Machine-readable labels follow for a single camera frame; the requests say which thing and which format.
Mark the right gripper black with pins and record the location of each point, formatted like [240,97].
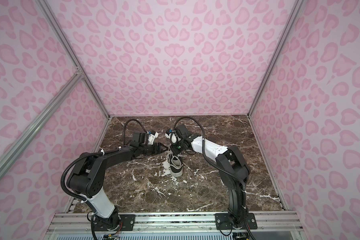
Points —
[174,149]

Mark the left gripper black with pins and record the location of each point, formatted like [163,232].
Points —
[160,149]

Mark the white shoelace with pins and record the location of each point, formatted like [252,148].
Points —
[175,162]

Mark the black white canvas sneaker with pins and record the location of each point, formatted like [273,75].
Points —
[176,172]

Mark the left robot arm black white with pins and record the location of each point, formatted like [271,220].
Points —
[84,178]

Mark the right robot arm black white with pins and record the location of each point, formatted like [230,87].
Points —
[233,170]

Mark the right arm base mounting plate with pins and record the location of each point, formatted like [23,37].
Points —
[225,221]

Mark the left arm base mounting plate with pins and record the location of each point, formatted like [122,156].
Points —
[123,223]

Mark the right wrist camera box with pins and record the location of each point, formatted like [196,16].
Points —
[178,133]

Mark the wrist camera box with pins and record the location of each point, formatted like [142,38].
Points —
[143,138]
[178,133]

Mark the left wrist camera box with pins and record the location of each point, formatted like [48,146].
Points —
[143,138]

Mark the aluminium front rail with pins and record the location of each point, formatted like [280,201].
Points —
[272,225]

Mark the diagonal aluminium frame bar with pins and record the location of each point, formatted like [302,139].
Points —
[14,151]

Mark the right corner aluminium post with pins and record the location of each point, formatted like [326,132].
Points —
[296,11]

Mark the corner aluminium post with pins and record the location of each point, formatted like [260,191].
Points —
[66,45]
[296,11]

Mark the left corner aluminium post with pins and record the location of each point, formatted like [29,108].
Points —
[66,45]

